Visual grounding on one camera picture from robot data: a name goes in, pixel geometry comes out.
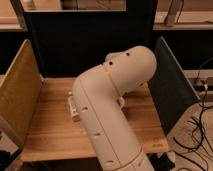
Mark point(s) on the power strip on floor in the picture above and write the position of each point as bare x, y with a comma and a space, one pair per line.
201, 84

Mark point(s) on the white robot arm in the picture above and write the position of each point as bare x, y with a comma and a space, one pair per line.
97, 93

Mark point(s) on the black back panel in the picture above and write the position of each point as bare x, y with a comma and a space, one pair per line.
68, 43

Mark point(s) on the left wooden side panel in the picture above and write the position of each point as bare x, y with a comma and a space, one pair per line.
19, 91

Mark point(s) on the dark right side panel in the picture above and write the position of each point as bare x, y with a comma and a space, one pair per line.
172, 92

